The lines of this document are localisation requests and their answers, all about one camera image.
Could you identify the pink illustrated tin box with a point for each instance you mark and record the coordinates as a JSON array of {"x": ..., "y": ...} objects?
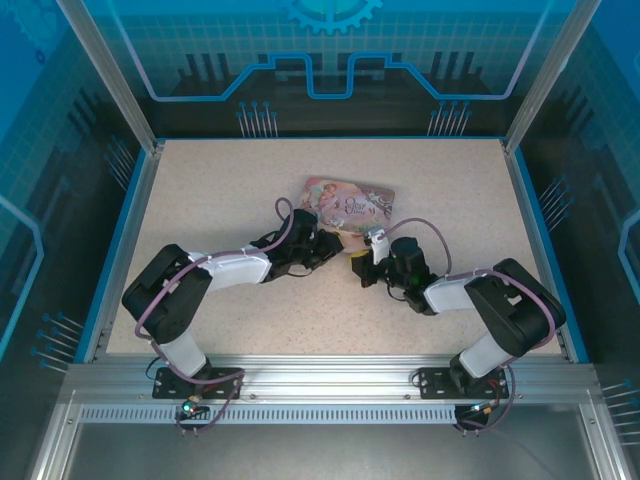
[{"x": 350, "y": 205}]

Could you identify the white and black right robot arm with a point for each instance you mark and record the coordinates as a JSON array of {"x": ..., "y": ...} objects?
[{"x": 450, "y": 295}]

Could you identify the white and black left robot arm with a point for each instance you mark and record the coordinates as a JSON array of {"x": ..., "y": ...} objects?
[{"x": 235, "y": 267}]

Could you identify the small LED connector board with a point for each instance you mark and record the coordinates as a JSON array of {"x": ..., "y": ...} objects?
[
  {"x": 189, "y": 407},
  {"x": 477, "y": 410}
]

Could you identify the grey metal shelf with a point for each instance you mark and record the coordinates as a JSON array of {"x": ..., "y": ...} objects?
[{"x": 325, "y": 450}]

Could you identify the aluminium cross rail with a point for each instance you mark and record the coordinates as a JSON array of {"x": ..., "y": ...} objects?
[{"x": 325, "y": 380}]

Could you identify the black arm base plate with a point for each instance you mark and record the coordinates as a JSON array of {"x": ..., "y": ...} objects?
[
  {"x": 225, "y": 387},
  {"x": 432, "y": 385}
]

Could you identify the aluminium side rail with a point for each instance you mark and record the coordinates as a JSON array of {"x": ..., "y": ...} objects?
[
  {"x": 141, "y": 200},
  {"x": 522, "y": 200}
]

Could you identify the aluminium frame post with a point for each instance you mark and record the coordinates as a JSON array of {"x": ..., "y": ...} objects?
[
  {"x": 114, "y": 75},
  {"x": 545, "y": 75}
]

